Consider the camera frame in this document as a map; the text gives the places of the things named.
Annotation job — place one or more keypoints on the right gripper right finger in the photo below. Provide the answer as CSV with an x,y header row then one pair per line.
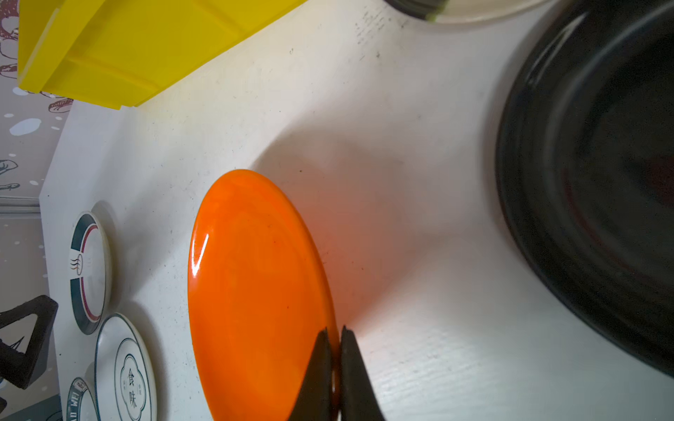
x,y
358,400

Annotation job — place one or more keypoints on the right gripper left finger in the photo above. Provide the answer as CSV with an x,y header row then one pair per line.
x,y
314,401

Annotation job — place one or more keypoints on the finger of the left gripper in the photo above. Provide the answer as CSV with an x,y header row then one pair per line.
x,y
23,368

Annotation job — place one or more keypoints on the orange plate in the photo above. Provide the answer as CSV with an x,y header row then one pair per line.
x,y
257,296

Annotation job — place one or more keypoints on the green lettered plate under arm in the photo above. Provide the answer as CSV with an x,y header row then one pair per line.
x,y
80,402

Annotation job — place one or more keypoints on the yellow plastic bin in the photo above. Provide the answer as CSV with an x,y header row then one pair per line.
x,y
123,53

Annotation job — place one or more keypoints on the black plate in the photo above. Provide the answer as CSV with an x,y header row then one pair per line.
x,y
584,169

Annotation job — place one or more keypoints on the cream plate with dark patch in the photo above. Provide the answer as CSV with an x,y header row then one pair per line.
x,y
461,11

